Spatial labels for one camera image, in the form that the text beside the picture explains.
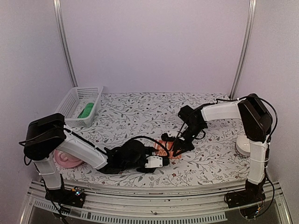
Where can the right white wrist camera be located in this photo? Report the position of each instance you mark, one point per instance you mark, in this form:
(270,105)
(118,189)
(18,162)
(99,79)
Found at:
(166,137)

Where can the white ceramic bowl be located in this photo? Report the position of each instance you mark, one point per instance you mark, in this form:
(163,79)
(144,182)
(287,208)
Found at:
(242,145)

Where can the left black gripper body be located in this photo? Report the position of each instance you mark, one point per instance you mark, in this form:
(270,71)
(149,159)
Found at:
(129,166)

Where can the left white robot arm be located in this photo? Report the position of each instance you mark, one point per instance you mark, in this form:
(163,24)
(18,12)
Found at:
(51,133)

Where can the right aluminium frame post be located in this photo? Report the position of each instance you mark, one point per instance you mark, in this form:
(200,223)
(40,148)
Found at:
(244,48)

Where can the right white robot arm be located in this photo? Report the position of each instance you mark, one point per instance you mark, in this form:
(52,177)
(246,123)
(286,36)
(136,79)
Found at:
(258,123)

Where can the aluminium front rail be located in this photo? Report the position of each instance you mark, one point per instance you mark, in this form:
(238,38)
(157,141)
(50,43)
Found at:
(105,204)

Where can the white plastic mesh basket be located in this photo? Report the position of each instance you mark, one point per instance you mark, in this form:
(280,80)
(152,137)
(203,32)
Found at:
(76,101)

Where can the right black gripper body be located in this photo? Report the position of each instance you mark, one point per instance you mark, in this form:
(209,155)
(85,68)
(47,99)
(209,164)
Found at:
(195,130)

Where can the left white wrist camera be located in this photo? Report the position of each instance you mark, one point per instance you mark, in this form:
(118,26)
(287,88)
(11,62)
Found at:
(155,161)

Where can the orange rabbit pattern towel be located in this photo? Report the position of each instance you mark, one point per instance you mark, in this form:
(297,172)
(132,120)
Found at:
(161,152)

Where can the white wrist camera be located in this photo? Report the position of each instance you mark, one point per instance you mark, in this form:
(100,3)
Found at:
(155,161)
(166,137)

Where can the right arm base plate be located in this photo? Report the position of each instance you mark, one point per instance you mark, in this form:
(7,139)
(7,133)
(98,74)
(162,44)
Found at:
(240,198)

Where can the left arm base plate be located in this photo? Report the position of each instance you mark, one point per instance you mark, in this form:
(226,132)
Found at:
(66,197)

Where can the left aluminium frame post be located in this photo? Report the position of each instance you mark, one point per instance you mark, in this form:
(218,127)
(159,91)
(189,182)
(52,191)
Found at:
(63,39)

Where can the pink saucer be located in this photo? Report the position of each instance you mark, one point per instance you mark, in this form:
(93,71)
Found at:
(66,160)

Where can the aluminium frame post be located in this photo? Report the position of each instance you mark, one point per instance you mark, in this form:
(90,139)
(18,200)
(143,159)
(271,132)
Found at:
(244,48)
(63,39)

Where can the green microfiber towel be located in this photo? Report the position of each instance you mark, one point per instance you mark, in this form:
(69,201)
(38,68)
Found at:
(86,111)

